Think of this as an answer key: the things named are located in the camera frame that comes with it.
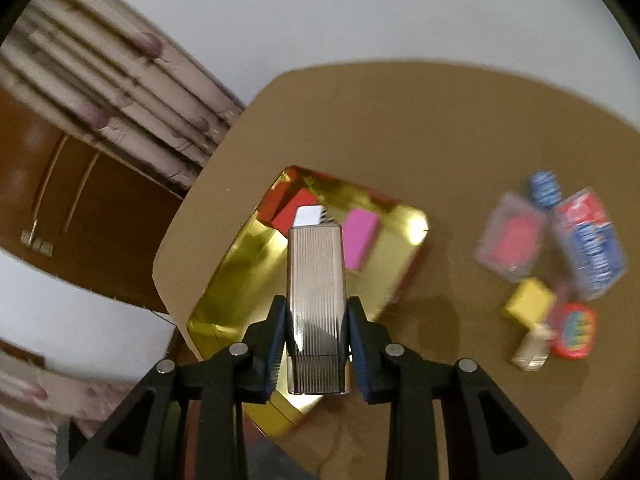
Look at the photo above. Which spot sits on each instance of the red rounded tin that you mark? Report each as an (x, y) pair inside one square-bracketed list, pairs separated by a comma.
[(575, 332)]

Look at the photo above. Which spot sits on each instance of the blue patterned tin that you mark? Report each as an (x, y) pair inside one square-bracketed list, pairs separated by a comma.
[(545, 189)]

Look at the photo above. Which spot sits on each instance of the pink patterned curtain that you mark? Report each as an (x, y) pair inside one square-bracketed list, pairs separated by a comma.
[(125, 85)]

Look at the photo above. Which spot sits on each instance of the clear box with blue label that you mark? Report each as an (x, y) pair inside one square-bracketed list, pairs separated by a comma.
[(590, 245)]

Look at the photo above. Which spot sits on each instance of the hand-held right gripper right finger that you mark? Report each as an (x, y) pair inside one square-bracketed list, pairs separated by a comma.
[(357, 350)]

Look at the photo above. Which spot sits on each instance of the white block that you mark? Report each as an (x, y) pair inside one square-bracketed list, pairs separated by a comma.
[(307, 216)]

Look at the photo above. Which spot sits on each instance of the clear case with red card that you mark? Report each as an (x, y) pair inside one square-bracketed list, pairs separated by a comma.
[(512, 240)]

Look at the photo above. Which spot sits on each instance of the small beige box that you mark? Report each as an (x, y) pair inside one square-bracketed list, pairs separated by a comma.
[(530, 352)]

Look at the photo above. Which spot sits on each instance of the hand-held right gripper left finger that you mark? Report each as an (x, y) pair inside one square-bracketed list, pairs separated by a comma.
[(277, 350)]

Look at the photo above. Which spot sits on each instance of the brown wooden door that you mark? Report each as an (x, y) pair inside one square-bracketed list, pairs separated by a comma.
[(100, 220)]

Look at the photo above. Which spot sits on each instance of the silver ribbed lighter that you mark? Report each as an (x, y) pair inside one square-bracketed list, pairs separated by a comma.
[(315, 300)]

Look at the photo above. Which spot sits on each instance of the red block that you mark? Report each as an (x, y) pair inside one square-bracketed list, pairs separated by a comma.
[(292, 210)]

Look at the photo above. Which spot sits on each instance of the gold metal tray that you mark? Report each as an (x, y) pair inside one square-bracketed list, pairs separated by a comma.
[(240, 280)]

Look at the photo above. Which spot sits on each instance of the yellow block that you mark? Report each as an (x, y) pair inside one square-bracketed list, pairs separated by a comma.
[(530, 302)]

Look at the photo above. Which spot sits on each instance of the pink block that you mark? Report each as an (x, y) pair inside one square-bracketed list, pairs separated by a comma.
[(361, 237)]

